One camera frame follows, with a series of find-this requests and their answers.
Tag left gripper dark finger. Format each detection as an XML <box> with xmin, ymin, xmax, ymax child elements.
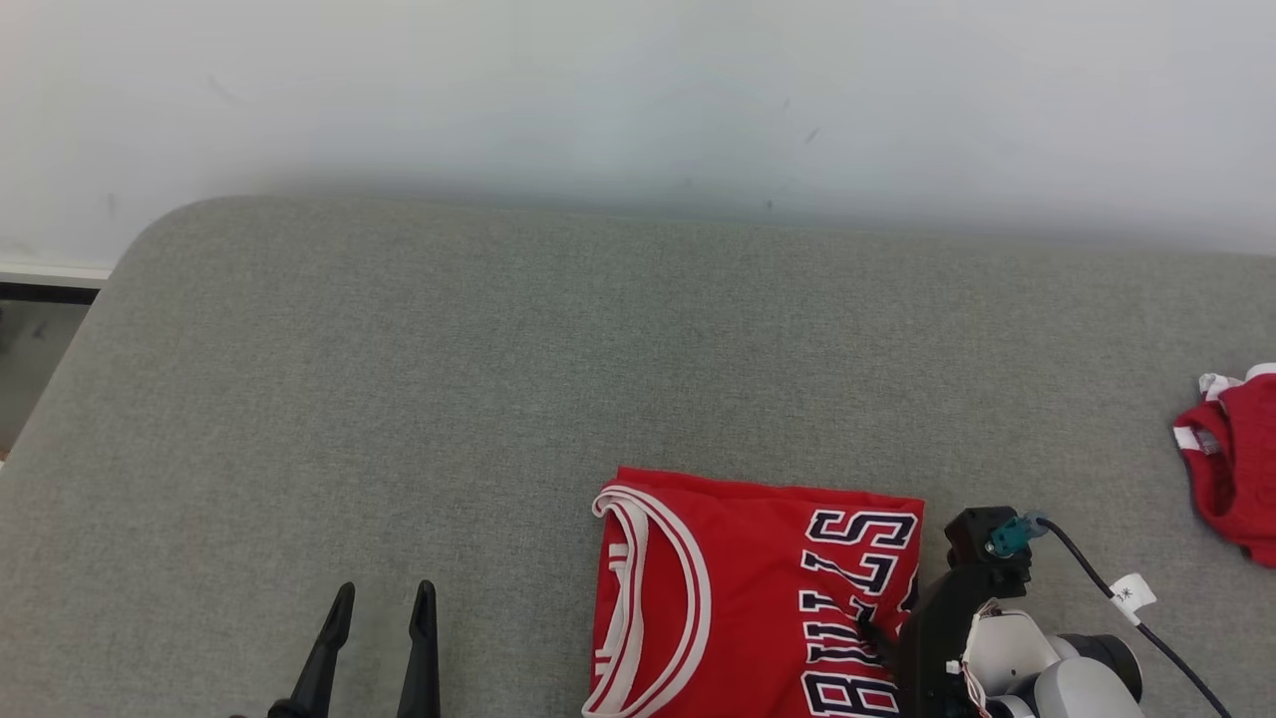
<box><xmin>289</xmin><ymin>581</ymin><xmax>357</xmax><ymax>718</ymax></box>
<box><xmin>396</xmin><ymin>579</ymin><xmax>442</xmax><ymax>718</ymax></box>

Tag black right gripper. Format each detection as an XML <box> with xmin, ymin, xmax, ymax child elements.
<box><xmin>854</xmin><ymin>562</ymin><xmax>1030</xmax><ymax>718</ymax></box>

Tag red and white basketball jersey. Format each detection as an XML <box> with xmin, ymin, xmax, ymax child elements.
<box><xmin>582</xmin><ymin>466</ymin><xmax>926</xmax><ymax>718</ymax></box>

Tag red shorts with white stripe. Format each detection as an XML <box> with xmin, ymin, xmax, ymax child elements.
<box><xmin>1172</xmin><ymin>363</ymin><xmax>1276</xmax><ymax>570</ymax></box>

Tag thin red white wires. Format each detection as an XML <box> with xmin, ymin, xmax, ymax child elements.
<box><xmin>959</xmin><ymin>598</ymin><xmax>1000</xmax><ymax>718</ymax></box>

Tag white right cable label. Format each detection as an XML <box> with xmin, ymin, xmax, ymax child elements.
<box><xmin>1109</xmin><ymin>572</ymin><xmax>1158</xmax><ymax>626</ymax></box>

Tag white wall baseboard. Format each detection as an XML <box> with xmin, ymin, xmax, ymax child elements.
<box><xmin>0</xmin><ymin>260</ymin><xmax>115</xmax><ymax>291</ymax></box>

